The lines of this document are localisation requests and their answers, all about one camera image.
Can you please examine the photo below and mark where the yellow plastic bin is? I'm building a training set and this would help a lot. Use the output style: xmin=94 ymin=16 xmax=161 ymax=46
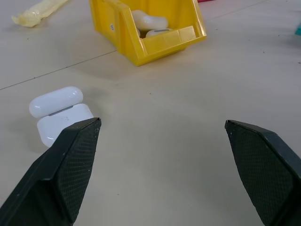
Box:
xmin=89 ymin=0 xmax=207 ymax=67

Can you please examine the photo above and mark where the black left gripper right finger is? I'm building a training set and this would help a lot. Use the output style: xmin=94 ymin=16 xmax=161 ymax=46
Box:
xmin=224 ymin=119 xmax=301 ymax=226

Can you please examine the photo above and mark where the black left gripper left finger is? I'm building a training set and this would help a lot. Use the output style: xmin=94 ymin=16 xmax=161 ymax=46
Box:
xmin=0 ymin=117 xmax=103 ymax=226

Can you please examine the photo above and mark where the crumpled yellow plastic bag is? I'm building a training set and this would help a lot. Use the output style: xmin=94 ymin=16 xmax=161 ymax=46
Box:
xmin=11 ymin=0 xmax=71 ymax=28

